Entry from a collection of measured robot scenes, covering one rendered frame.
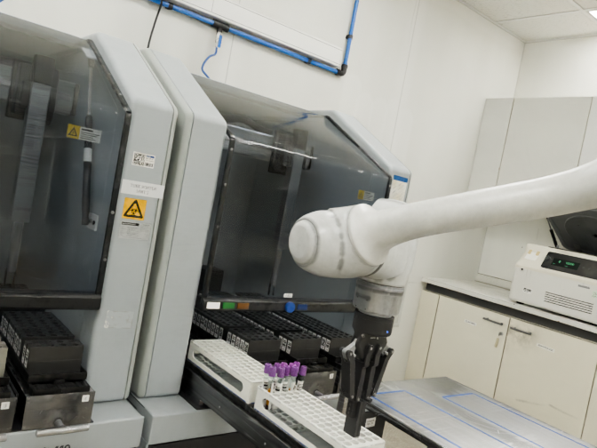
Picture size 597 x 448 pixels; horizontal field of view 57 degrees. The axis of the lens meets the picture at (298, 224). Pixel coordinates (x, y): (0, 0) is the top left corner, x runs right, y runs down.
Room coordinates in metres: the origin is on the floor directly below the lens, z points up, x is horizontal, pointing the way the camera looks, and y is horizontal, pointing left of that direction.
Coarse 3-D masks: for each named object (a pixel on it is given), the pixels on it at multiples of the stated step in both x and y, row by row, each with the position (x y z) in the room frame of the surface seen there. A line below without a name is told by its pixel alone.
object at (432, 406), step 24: (384, 384) 1.51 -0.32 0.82; (408, 384) 1.55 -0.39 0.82; (432, 384) 1.59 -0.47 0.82; (456, 384) 1.64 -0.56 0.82; (384, 408) 1.32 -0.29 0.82; (408, 408) 1.35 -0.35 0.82; (432, 408) 1.38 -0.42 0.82; (456, 408) 1.42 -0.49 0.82; (480, 408) 1.46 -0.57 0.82; (504, 408) 1.49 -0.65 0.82; (408, 432) 1.24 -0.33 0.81; (432, 432) 1.23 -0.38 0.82; (456, 432) 1.25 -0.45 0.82; (480, 432) 1.28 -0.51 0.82; (504, 432) 1.31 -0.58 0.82; (528, 432) 1.34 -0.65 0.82; (552, 432) 1.37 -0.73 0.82
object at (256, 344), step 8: (248, 344) 1.47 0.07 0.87; (256, 344) 1.49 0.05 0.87; (264, 344) 1.51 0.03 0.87; (272, 344) 1.52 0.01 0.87; (280, 344) 1.54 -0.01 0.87; (248, 352) 1.47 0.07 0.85; (256, 352) 1.49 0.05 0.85; (264, 352) 1.51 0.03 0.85; (272, 352) 1.53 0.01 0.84; (256, 360) 1.49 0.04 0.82; (264, 360) 1.51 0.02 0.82; (272, 360) 1.53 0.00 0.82
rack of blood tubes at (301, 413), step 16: (256, 400) 1.18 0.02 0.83; (272, 400) 1.14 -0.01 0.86; (288, 400) 1.14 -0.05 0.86; (304, 400) 1.15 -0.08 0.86; (320, 400) 1.17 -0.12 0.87; (272, 416) 1.13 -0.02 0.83; (288, 416) 1.14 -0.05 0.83; (304, 416) 1.07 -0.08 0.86; (320, 416) 1.08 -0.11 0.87; (336, 416) 1.10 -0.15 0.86; (288, 432) 1.09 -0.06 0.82; (304, 432) 1.13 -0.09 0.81; (320, 432) 1.02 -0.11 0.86; (336, 432) 1.02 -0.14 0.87; (368, 432) 1.05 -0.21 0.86
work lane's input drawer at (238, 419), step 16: (192, 368) 1.39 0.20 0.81; (192, 384) 1.36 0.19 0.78; (208, 384) 1.30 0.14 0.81; (208, 400) 1.29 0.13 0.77; (224, 400) 1.24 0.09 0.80; (240, 400) 1.21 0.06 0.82; (224, 416) 1.23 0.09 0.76; (240, 416) 1.19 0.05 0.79; (256, 416) 1.16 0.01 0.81; (240, 432) 1.18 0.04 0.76; (256, 432) 1.14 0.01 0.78; (272, 432) 1.11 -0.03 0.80
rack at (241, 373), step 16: (192, 352) 1.41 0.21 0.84; (208, 352) 1.36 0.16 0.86; (224, 352) 1.38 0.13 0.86; (240, 352) 1.41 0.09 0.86; (208, 368) 1.35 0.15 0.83; (224, 368) 1.29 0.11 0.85; (240, 368) 1.28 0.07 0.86; (256, 368) 1.31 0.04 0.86; (224, 384) 1.28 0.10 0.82; (240, 384) 1.33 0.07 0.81; (256, 384) 1.21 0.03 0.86
